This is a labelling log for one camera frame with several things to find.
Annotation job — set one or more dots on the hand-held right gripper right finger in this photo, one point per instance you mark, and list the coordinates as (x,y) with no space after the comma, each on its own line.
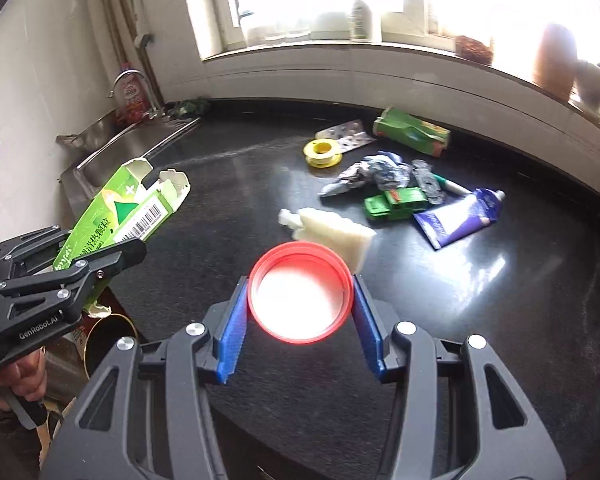
(369,332)

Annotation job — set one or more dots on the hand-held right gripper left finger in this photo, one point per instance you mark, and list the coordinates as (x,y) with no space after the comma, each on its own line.
(229,335)

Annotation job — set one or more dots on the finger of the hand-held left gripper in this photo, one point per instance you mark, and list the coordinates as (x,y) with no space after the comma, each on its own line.
(100,262)
(35,252)

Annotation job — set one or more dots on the torn green carton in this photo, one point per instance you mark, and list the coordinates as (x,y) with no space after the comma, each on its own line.
(105,215)

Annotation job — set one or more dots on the red plastic lid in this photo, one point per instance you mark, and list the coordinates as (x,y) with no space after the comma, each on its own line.
(300,310)

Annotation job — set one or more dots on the black bin with gold rim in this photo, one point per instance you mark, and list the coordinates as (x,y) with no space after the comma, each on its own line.
(105,345)

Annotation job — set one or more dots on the yellow tape spool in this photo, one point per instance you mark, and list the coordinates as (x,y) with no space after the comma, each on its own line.
(312,155)

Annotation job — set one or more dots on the person's left forearm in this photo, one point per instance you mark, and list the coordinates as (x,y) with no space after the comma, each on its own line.
(0,440)

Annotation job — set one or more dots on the person's left hand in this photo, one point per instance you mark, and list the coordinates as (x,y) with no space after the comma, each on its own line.
(15,380)

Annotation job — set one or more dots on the white foam block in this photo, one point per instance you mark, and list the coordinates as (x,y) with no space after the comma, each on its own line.
(335,232)

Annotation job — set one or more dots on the stainless steel sink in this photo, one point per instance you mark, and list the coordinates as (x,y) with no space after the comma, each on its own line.
(125,147)

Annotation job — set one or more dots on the green toy car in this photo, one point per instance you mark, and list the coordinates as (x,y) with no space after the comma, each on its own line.
(395,202)

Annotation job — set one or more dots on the blue ointment tube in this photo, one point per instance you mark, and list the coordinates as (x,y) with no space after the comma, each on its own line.
(460,220)

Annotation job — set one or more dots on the silver foil wrapper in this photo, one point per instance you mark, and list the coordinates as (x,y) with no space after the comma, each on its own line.
(342,182)

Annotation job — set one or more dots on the green white marker pen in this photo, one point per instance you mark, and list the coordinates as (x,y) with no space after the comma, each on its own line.
(455,189)

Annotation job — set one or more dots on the red detergent bottle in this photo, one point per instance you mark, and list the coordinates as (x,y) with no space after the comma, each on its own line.
(130,97)

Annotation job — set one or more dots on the green cloth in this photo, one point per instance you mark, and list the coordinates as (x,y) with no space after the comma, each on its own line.
(190,108)

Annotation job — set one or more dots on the chrome faucet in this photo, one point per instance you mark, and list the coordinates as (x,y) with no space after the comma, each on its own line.
(147,87)

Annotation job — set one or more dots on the silver blister pack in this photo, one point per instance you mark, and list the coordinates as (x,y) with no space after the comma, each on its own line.
(357,141)
(337,130)

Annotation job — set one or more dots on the green cardboard box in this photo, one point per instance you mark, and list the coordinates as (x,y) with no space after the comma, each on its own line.
(410,132)

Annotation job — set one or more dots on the white window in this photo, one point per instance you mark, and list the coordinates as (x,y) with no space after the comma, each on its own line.
(215,5)

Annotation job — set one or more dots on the red-brown dish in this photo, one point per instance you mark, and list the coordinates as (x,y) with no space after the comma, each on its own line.
(475,50)

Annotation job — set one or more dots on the white bottle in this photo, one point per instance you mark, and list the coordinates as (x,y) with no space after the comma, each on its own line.
(361,15)

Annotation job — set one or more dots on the brown jar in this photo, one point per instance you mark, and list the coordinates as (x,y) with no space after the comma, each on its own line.
(555,60)

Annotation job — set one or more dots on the pale round ornament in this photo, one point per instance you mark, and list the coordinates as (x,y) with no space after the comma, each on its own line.
(592,85)

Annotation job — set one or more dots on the brown wall pipe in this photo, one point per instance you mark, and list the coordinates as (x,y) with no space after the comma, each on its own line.
(125,20)

